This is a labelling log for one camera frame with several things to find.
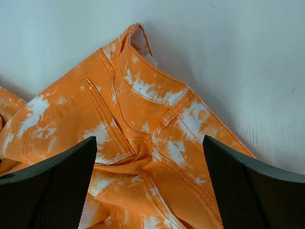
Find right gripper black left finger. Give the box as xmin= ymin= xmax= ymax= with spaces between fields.
xmin=0 ymin=136 xmax=97 ymax=229

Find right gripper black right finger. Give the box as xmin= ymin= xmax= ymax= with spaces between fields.
xmin=203 ymin=135 xmax=305 ymax=229

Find orange white tie-dye trousers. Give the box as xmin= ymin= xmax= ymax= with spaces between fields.
xmin=0 ymin=23 xmax=251 ymax=229

